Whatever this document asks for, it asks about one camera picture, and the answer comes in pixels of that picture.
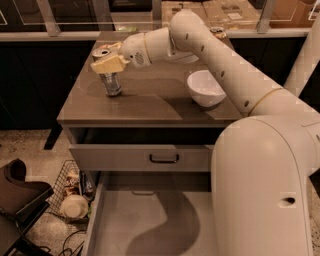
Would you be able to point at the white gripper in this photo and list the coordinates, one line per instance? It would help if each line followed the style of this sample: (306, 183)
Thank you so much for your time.
(133, 50)

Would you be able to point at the silver redbull can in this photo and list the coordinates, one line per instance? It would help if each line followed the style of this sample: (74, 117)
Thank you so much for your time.
(112, 87)

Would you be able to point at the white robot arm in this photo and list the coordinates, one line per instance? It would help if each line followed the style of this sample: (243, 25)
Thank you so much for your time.
(260, 163)

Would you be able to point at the grey drawer cabinet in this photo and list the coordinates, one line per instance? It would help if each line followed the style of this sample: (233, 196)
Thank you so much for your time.
(155, 96)

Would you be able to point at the brown patterned drink can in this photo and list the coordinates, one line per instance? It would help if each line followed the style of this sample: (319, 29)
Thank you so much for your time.
(218, 32)

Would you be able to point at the grey top drawer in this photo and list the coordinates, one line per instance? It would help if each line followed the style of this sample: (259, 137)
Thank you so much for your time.
(128, 149)

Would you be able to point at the grey drawer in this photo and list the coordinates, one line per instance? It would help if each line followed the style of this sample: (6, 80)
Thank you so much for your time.
(128, 149)
(152, 214)

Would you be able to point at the grey middle drawer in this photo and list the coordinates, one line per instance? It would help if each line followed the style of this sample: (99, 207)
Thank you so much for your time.
(152, 214)

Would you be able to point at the cardboard box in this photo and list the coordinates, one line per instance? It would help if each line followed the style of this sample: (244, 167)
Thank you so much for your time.
(229, 14)

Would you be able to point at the snack bag in basket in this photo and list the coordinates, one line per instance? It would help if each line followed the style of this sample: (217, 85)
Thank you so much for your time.
(71, 184)

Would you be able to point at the white bowl in basket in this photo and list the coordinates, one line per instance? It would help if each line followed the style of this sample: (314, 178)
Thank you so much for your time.
(74, 206)

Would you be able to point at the black chair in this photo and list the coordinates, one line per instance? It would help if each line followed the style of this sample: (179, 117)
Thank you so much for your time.
(21, 204)

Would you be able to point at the black top drawer handle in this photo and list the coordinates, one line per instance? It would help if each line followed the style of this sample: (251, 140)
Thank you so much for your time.
(164, 159)

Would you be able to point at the black wire basket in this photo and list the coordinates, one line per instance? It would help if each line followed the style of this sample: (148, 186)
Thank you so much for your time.
(56, 199)

